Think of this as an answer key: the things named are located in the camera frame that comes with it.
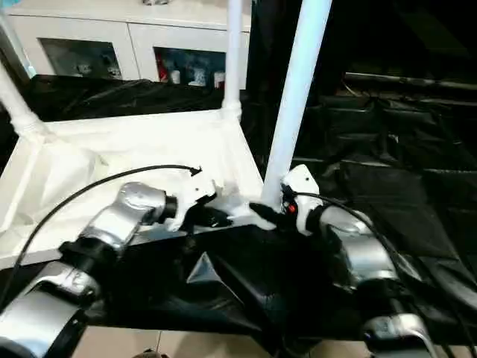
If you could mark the white plastic table top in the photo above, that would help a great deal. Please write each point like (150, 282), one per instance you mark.
(130, 149)

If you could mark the white printed figurine mug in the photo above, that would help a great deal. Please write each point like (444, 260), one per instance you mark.
(83, 69)
(112, 66)

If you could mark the white glass-door cabinet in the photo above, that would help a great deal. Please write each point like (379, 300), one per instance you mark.
(123, 41)

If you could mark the grey curtain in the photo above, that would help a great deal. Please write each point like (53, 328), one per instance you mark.
(7, 56)

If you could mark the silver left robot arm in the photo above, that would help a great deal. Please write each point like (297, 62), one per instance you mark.
(130, 209)

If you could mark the small white jar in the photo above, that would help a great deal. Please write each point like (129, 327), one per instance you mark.
(175, 76)

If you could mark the white printed cup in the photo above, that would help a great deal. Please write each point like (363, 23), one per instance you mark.
(196, 76)

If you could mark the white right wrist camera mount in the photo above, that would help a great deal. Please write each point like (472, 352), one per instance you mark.
(303, 186)

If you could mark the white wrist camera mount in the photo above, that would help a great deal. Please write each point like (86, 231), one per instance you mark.
(303, 186)
(195, 194)

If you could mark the black plastic mat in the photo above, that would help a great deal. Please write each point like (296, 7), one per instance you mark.
(391, 168)

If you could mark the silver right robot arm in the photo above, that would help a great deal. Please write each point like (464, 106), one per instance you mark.
(365, 250)

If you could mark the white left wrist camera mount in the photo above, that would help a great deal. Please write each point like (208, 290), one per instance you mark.
(195, 194)

